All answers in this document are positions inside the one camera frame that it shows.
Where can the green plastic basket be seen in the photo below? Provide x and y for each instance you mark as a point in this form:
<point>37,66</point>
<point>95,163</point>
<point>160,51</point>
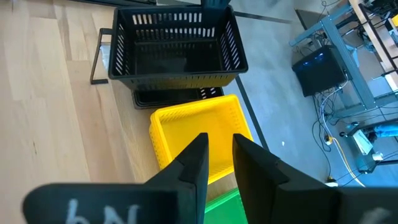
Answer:
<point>224,211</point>

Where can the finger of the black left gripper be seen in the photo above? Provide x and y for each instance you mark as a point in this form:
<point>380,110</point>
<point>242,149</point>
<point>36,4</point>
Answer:
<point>216,3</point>

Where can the black plastic basket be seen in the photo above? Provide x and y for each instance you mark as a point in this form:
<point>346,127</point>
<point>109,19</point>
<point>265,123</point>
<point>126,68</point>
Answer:
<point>174,56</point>
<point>161,98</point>

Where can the black computer tower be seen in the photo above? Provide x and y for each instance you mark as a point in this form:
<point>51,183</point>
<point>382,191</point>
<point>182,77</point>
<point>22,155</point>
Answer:
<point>320,71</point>

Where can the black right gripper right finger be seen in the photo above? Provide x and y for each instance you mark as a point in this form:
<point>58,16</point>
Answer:
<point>270,193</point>

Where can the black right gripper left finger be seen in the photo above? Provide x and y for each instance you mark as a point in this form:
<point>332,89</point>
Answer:
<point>186,196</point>

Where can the yellow white power plug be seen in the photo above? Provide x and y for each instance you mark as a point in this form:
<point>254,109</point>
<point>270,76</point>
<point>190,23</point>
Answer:
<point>328,140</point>

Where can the yellow plastic basket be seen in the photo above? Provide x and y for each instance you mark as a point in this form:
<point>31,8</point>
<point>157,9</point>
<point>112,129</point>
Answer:
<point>192,124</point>

